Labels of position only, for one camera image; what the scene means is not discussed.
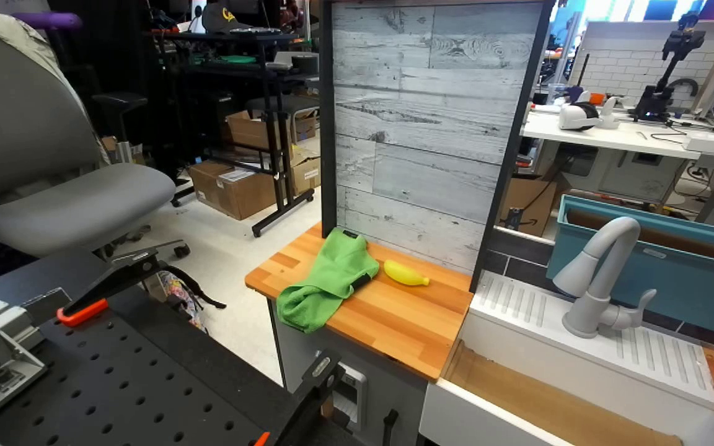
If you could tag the grey toy kitchen tap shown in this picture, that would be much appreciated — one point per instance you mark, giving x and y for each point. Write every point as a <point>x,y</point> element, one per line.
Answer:
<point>594,310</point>

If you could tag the green cloth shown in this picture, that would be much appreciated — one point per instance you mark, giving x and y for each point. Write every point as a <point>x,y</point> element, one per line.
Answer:
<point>328,282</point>

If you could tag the yellow banana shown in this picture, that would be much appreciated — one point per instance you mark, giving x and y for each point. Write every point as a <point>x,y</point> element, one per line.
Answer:
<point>406,273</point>

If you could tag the small cardboard box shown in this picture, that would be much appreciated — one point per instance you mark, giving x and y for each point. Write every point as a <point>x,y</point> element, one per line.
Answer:
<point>304,175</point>

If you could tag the wooden top kitchen cabinet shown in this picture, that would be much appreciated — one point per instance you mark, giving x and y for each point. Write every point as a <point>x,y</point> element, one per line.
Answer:
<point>391,317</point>

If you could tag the grey wood-pattern back panel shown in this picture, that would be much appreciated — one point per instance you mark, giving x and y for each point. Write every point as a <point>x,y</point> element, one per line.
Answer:
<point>423,124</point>

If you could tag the large cardboard box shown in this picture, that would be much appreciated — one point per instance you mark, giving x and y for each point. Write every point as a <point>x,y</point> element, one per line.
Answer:
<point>230,190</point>

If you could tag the black metal desk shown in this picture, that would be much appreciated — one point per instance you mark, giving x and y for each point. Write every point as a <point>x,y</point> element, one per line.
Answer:
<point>273,107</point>

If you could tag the black clamp orange tip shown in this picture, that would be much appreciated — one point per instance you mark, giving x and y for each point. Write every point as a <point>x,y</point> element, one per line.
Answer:
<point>308,404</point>
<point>118,285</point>

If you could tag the white toy sink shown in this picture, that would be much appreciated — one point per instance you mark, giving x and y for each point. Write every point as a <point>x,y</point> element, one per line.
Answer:
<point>540,336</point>

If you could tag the white rounded object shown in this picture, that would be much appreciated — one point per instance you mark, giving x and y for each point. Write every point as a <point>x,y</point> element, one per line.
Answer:
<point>573,118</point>

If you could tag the white work table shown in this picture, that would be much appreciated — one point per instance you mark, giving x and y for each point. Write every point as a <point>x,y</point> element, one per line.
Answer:
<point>614,138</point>

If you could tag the grey office chair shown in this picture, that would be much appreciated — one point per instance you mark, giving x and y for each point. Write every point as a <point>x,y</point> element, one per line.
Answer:
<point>44,207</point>

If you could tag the black equipment stand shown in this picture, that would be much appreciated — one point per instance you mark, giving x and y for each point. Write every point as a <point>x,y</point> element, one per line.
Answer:
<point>658,96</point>

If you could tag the teal plastic bin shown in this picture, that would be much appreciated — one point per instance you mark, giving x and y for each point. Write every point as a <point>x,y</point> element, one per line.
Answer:
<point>689,282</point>

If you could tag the silver metal bracket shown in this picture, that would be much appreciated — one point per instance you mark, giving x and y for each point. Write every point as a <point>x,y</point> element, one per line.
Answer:
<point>1,373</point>

